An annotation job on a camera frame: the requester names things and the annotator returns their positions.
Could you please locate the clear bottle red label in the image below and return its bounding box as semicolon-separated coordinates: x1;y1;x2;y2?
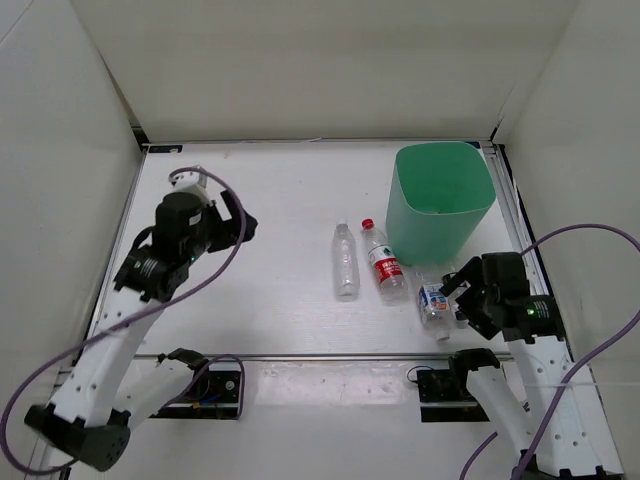
361;218;407;305

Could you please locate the clear bottle white cap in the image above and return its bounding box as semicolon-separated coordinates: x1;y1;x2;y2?
331;220;360;301

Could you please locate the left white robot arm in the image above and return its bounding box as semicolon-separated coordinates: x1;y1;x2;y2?
24;187;257;472

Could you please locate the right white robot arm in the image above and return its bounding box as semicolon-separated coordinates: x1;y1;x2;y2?
440;252;612;479

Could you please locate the green plastic bin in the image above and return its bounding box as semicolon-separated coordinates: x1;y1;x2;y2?
385;142;496;266

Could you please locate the clear bottle black label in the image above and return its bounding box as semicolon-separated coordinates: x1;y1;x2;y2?
441;259;468;287

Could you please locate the clear bottle blue orange label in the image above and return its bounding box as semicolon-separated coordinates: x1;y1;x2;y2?
415;265;455;342

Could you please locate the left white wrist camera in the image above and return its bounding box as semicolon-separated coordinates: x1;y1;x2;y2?
169;171;212;205

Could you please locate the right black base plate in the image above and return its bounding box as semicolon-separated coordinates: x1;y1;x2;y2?
406;365;488;423

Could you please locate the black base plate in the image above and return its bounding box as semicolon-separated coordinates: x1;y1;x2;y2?
406;365;488;423
152;358;245;420

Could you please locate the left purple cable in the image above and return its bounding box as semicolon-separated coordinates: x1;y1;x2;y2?
0;167;249;476

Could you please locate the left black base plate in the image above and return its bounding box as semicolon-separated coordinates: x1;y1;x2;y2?
152;358;245;420

